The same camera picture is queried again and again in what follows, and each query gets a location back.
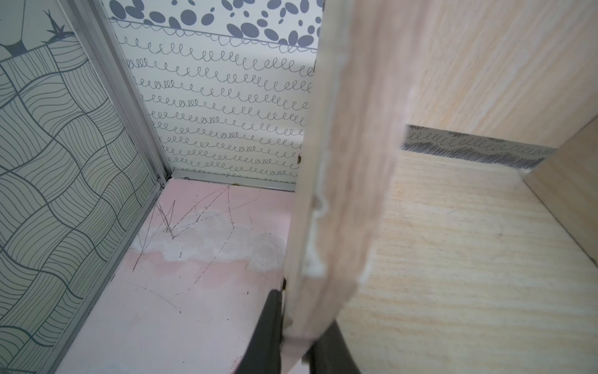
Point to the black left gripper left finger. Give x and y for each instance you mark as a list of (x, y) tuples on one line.
[(263, 352)]

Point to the pink floral table mat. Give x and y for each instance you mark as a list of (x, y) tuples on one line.
[(187, 294)]

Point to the light wooden bookshelf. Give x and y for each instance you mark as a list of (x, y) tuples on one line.
[(431, 260)]

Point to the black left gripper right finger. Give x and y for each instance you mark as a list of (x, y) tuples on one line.
[(330, 354)]

